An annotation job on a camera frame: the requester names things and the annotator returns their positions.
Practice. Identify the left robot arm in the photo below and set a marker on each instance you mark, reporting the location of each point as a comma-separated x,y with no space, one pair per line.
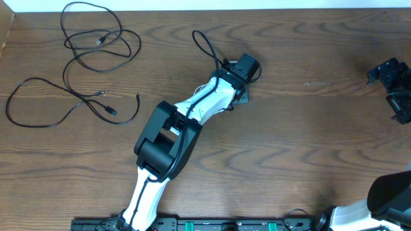
170,135

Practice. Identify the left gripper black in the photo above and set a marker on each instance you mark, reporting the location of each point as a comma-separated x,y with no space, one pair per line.
247,94

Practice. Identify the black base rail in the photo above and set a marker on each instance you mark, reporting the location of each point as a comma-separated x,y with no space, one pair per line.
174,224

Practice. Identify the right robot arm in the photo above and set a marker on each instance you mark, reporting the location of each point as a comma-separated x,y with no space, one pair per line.
387,205

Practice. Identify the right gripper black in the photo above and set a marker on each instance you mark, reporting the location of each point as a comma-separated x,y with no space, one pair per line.
387,72

